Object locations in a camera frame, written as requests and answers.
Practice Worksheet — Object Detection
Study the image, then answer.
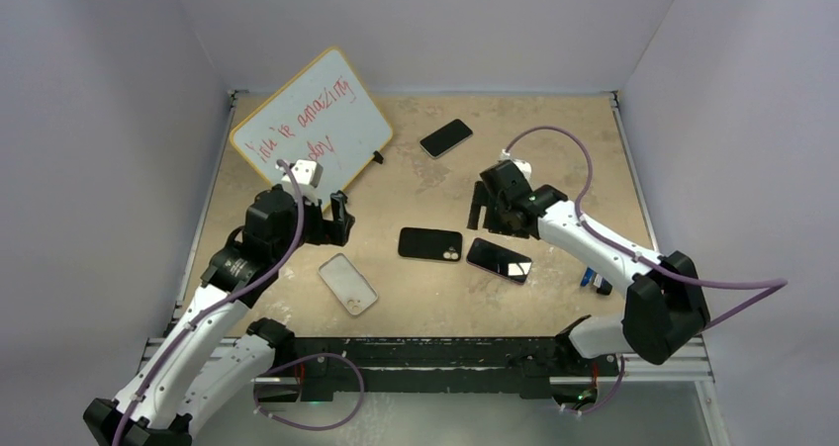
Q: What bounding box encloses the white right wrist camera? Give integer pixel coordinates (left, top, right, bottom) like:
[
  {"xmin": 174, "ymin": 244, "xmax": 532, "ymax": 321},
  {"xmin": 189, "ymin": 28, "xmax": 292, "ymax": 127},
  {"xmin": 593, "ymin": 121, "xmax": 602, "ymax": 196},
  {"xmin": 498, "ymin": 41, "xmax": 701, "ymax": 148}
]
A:
[{"xmin": 499, "ymin": 150, "xmax": 532, "ymax": 180}]

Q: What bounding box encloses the white board yellow frame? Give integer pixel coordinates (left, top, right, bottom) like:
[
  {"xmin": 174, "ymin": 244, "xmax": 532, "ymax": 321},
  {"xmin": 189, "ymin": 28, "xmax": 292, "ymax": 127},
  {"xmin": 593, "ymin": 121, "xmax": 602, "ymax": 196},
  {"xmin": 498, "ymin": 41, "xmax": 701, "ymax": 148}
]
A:
[{"xmin": 230, "ymin": 46, "xmax": 394, "ymax": 204}]

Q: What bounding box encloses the aluminium frame rail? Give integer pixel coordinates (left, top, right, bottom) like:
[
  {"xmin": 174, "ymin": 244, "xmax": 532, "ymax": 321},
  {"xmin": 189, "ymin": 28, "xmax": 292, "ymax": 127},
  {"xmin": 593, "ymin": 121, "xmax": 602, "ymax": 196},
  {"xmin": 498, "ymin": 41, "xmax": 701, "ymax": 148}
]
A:
[{"xmin": 136, "ymin": 336, "xmax": 714, "ymax": 386}]

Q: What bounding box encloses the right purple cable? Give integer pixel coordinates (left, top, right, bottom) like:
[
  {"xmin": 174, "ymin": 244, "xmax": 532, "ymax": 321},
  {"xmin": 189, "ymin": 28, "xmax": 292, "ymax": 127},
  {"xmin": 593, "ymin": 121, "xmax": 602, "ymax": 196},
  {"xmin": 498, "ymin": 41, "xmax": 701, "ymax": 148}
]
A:
[{"xmin": 503, "ymin": 126, "xmax": 789, "ymax": 416}]

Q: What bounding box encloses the purple phone black screen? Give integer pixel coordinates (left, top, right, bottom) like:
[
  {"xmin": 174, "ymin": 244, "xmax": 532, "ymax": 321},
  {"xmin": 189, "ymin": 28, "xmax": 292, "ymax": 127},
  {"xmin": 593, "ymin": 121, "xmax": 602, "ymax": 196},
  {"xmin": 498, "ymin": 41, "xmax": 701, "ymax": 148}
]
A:
[{"xmin": 466, "ymin": 237, "xmax": 532, "ymax": 285}]

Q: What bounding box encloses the blue marker pen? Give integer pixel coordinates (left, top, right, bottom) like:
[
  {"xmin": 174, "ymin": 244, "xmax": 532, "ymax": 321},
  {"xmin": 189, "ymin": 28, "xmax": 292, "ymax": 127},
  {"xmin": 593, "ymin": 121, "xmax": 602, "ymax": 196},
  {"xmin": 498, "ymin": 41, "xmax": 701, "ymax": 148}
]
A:
[{"xmin": 580, "ymin": 267, "xmax": 612, "ymax": 296}]

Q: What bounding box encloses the black phone far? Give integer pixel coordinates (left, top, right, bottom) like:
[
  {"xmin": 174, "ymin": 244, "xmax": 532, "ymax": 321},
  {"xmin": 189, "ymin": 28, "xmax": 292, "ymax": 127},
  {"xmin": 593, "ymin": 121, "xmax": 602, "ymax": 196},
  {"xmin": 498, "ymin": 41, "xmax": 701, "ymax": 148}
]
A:
[{"xmin": 419, "ymin": 119, "xmax": 473, "ymax": 159}]

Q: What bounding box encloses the white phone case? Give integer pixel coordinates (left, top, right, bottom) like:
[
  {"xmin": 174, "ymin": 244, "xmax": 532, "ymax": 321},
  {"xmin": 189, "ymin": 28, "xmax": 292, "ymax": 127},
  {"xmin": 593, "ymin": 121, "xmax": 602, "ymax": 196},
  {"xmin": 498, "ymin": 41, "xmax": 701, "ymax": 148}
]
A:
[{"xmin": 318, "ymin": 253, "xmax": 379, "ymax": 316}]

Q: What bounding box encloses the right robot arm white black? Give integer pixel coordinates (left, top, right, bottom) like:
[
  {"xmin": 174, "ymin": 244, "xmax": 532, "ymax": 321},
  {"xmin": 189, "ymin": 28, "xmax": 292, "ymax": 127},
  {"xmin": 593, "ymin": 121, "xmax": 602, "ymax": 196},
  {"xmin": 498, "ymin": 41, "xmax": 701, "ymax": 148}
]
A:
[{"xmin": 467, "ymin": 160, "xmax": 711, "ymax": 374}]

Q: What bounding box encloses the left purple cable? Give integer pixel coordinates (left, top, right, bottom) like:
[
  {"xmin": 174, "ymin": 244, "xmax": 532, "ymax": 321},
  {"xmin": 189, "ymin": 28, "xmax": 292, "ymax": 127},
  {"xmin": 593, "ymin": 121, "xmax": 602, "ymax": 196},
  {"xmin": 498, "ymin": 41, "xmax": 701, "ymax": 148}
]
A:
[{"xmin": 118, "ymin": 159, "xmax": 366, "ymax": 446}]

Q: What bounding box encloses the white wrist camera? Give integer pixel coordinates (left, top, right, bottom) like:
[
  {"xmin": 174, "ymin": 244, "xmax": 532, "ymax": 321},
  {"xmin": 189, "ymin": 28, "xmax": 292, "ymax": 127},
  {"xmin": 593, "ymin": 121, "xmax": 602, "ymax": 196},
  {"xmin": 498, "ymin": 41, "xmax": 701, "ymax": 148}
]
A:
[
  {"xmin": 499, "ymin": 150, "xmax": 532, "ymax": 180},
  {"xmin": 281, "ymin": 159, "xmax": 324, "ymax": 189}
]

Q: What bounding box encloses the purple cable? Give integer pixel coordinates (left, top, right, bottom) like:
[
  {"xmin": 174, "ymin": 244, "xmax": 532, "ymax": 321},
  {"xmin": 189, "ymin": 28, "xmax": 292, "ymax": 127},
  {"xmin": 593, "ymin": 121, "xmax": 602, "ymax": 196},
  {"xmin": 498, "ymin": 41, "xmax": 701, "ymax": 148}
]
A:
[
  {"xmin": 503, "ymin": 126, "xmax": 789, "ymax": 416},
  {"xmin": 118, "ymin": 159, "xmax": 366, "ymax": 446}
]

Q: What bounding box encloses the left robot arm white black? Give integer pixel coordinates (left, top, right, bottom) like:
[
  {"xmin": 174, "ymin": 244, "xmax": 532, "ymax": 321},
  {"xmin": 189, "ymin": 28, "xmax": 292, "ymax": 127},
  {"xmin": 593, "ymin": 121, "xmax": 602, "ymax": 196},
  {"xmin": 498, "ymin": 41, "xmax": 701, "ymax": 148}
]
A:
[{"xmin": 83, "ymin": 182, "xmax": 355, "ymax": 445}]

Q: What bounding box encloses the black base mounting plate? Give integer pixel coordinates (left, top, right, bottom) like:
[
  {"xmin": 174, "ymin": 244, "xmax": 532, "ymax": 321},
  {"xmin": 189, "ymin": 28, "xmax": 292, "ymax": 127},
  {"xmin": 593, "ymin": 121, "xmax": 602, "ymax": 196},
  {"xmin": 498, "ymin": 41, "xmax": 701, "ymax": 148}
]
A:
[{"xmin": 260, "ymin": 336, "xmax": 619, "ymax": 402}]

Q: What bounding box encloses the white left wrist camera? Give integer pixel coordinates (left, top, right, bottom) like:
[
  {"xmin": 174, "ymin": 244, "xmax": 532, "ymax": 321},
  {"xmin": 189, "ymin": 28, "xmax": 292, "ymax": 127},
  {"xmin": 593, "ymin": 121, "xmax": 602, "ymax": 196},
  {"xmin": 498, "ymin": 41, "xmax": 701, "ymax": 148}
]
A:
[{"xmin": 281, "ymin": 159, "xmax": 324, "ymax": 189}]

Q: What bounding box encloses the black phone case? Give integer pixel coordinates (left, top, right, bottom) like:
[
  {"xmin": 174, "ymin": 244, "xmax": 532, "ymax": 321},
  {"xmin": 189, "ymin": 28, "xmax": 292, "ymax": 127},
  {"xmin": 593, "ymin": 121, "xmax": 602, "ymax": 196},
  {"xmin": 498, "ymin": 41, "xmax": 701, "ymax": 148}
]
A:
[{"xmin": 397, "ymin": 227, "xmax": 463, "ymax": 262}]

